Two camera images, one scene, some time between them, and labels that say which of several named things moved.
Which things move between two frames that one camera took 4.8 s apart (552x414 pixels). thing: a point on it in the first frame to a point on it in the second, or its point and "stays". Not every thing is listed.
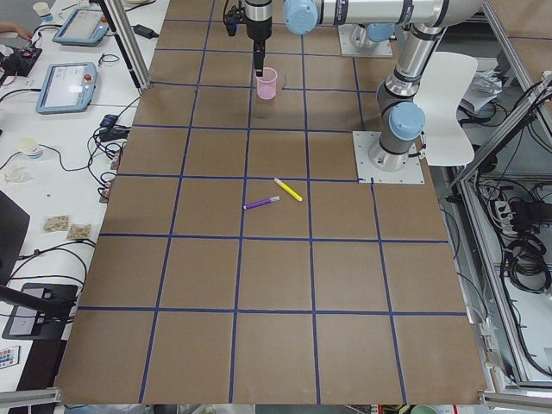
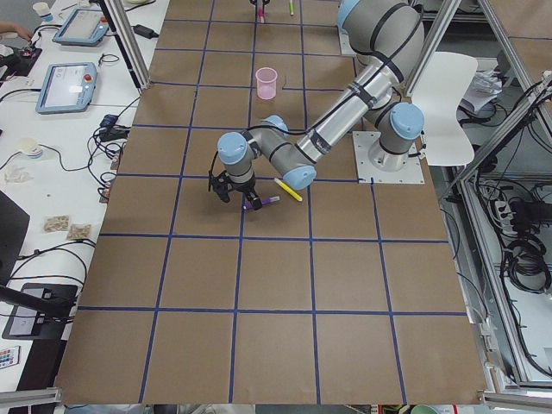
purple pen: (261, 203) stays
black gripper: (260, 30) to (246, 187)
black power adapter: (145, 31) stays
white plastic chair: (448, 142) stays
